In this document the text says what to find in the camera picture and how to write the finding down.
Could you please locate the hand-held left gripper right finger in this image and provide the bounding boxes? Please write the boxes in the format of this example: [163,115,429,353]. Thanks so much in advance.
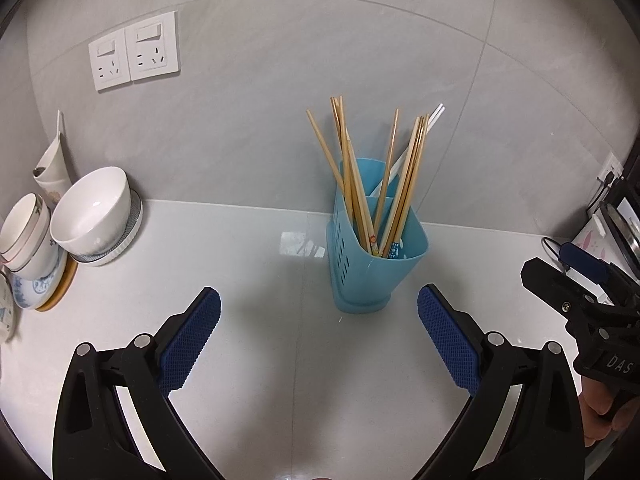
[416,283,588,480]

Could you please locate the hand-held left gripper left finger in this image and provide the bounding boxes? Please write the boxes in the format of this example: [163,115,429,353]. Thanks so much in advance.
[51,286,222,480]

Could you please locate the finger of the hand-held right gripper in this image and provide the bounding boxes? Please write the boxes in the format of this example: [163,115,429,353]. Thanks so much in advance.
[520,257,590,318]
[559,242,640,307]

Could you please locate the blue plastic utensil holder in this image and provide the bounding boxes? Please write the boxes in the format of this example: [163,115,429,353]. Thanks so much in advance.
[326,157,430,315]

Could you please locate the person's right hand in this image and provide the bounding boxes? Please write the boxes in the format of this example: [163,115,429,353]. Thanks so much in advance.
[577,376,640,449]

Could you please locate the white rice cooker pink flowers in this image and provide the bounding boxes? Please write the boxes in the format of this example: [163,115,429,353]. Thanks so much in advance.
[570,200,640,291]

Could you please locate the white ribbed plate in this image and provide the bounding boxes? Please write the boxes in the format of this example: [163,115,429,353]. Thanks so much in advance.
[70,187,144,267]

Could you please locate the blue white patterned plate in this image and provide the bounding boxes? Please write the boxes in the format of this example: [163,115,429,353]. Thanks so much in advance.
[10,252,68,309]

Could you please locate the large white bowl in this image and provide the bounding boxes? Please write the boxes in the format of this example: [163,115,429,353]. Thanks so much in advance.
[50,166,132,256]

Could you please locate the white blue patterned dish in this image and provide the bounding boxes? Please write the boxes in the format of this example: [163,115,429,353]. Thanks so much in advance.
[0,270,18,343]

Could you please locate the white plastic stick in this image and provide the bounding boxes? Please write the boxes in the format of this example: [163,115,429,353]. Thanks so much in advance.
[382,103,446,183]

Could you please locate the white tall cup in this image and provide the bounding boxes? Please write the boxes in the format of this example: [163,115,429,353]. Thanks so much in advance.
[32,110,71,196]

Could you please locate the black power cable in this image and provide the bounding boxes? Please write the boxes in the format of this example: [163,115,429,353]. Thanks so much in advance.
[541,236,566,261]

